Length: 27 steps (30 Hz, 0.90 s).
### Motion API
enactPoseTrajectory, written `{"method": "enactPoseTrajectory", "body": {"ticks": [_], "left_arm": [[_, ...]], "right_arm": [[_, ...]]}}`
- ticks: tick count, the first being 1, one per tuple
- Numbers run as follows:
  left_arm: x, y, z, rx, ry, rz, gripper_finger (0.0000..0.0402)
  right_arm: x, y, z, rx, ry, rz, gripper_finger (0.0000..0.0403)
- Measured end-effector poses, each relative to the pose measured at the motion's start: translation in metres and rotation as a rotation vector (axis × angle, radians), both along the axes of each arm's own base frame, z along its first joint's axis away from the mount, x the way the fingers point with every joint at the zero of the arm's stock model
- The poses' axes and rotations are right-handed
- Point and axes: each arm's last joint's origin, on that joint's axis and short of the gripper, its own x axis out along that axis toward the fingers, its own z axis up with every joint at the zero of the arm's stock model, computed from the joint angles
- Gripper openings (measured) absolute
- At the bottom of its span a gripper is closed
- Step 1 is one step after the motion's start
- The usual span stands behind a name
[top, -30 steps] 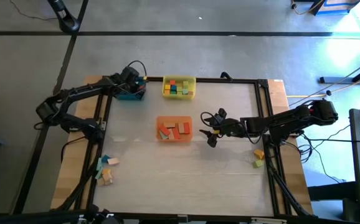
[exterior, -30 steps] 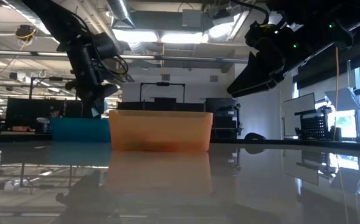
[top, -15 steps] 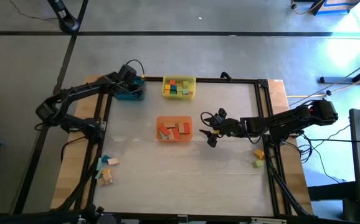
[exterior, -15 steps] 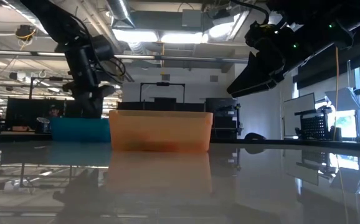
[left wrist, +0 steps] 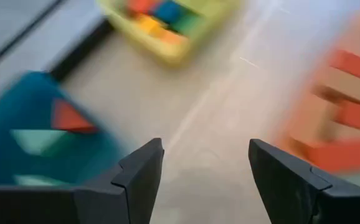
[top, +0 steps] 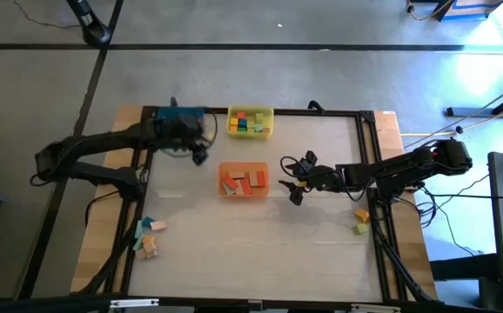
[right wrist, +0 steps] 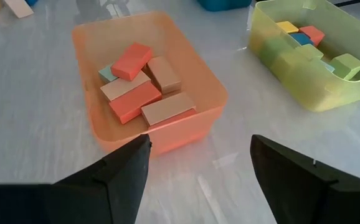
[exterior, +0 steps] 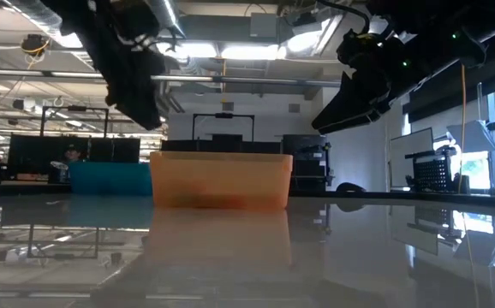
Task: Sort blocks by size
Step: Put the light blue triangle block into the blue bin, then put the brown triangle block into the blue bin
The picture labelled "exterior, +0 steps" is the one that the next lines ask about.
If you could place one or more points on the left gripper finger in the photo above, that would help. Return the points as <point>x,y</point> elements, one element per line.
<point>138,107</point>

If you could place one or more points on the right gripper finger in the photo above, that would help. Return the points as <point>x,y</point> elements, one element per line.
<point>350,102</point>
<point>350,124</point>

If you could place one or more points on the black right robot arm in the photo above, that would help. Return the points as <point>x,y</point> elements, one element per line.
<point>444,25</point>

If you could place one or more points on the black monitor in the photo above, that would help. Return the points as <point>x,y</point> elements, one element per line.
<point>37,152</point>
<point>115,149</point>

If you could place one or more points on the black cabinet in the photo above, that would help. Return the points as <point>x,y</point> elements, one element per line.
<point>305,158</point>

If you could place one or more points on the white board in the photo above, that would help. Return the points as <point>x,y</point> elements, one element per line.
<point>412,156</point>

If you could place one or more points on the blue plastic bin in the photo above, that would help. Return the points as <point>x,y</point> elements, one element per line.
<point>110,179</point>

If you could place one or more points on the person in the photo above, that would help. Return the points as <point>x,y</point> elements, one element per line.
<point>73,153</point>

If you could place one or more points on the black bench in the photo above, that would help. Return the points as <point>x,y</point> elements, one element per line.
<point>226,143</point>

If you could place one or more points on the black ceiling device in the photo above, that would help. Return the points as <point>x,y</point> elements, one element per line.
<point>33,45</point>

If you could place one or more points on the black perforated basket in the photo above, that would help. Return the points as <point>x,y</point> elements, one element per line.
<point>431,175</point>

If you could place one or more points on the silver ceiling pipe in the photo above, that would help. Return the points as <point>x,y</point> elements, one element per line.
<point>252,79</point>

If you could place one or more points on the grey ceiling box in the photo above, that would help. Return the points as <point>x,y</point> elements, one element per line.
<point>264,25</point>

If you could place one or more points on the orange plastic bin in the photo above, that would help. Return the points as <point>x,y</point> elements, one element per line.
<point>219,179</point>

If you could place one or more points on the ceiling light panel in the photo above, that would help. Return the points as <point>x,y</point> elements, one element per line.
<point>247,51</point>

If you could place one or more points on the grey wall vent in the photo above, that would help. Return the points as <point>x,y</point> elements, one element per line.
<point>294,108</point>
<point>227,106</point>

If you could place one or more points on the black rig frame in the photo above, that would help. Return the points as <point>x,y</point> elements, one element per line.
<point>74,109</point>
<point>224,115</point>

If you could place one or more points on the black table frame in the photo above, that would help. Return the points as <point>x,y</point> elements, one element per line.
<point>401,197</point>

